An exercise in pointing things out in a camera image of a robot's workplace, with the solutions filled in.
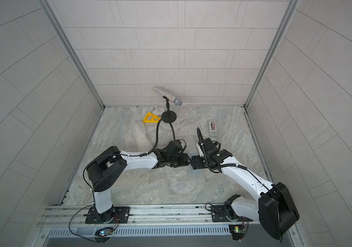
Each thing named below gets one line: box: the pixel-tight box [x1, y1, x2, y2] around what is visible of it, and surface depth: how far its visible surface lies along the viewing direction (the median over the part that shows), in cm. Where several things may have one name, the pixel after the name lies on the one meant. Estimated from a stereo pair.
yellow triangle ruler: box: [142, 112, 162, 123], surface depth 111 cm
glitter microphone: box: [154, 86, 183, 107], surface depth 95 cm
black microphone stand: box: [161, 95, 178, 123], surface depth 111 cm
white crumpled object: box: [152, 107, 165, 116], surface depth 113 cm
